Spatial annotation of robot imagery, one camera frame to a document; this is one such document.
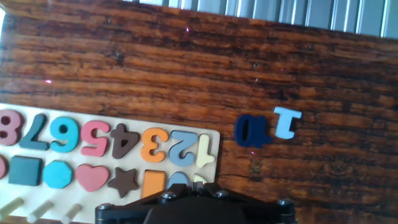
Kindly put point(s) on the dark teal number seven piece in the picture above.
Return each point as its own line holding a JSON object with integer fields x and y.
{"x": 35, "y": 133}

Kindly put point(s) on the cyan octagon piece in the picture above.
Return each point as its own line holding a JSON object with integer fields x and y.
{"x": 57, "y": 174}

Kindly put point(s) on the navy number ten piece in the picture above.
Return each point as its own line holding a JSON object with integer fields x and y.
{"x": 259, "y": 133}

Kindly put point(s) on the pink number five piece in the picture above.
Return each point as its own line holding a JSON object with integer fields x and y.
{"x": 94, "y": 151}

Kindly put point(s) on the light blue number one piece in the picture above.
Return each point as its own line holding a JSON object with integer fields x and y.
{"x": 284, "y": 124}

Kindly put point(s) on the brown star piece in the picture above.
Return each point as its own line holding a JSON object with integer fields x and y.
{"x": 123, "y": 182}

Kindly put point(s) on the red number eight piece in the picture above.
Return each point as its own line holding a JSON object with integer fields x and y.
{"x": 14, "y": 127}

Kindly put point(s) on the red circle piece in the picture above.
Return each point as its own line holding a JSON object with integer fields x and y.
{"x": 2, "y": 168}

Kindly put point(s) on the brown number four piece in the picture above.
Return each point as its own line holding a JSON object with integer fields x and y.
{"x": 119, "y": 146}

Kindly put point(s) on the cream semicircle piece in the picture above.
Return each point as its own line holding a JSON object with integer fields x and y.
{"x": 200, "y": 180}

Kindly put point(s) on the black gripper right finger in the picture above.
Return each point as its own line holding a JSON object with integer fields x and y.
{"x": 258, "y": 202}

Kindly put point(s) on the blue oval piece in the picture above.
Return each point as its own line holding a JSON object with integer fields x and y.
{"x": 178, "y": 180}

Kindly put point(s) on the wooden peg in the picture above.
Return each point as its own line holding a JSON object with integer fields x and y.
{"x": 40, "y": 211}
{"x": 71, "y": 213}
{"x": 11, "y": 208}

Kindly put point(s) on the cream number one piece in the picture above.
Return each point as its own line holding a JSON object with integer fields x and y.
{"x": 203, "y": 152}

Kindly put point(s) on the pink heart piece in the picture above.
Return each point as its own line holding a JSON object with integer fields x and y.
{"x": 91, "y": 177}

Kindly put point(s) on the wooden shape puzzle board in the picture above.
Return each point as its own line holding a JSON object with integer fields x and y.
{"x": 93, "y": 199}

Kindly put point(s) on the orange number three piece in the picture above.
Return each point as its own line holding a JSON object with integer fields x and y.
{"x": 155, "y": 155}

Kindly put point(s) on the orange rectangle piece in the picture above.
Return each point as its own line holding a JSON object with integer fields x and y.
{"x": 153, "y": 183}

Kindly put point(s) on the cyan number six piece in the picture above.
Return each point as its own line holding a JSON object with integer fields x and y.
{"x": 63, "y": 144}

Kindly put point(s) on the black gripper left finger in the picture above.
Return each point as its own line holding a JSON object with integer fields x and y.
{"x": 133, "y": 202}

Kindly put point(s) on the blue number two piece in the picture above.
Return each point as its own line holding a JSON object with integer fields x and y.
{"x": 183, "y": 158}

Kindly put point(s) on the dark teal square piece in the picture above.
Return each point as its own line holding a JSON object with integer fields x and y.
{"x": 25, "y": 170}

